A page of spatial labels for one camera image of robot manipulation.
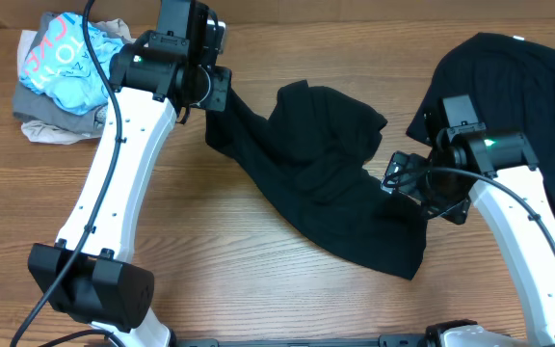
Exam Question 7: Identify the black t-shirt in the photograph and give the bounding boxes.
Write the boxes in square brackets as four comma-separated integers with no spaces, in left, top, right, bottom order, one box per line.
[205,81,427,280]

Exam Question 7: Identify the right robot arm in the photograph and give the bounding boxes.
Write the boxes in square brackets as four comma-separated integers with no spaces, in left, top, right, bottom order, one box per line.
[382,94,555,346]

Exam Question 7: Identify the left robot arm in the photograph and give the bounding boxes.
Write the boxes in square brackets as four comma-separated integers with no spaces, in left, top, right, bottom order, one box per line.
[28,1,231,346]

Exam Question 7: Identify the black garment at right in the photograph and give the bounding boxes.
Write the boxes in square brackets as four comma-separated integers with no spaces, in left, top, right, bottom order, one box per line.
[420,33,555,213]

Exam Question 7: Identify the light blue printed shirt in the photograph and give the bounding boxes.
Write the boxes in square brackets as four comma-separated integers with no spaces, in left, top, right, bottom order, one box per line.
[19,13,109,116]

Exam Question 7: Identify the grey folded garment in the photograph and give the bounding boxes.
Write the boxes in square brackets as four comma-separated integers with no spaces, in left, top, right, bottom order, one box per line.
[12,12,108,136]

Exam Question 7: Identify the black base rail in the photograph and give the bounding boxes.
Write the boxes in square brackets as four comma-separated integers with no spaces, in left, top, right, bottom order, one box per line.
[175,334,434,347]

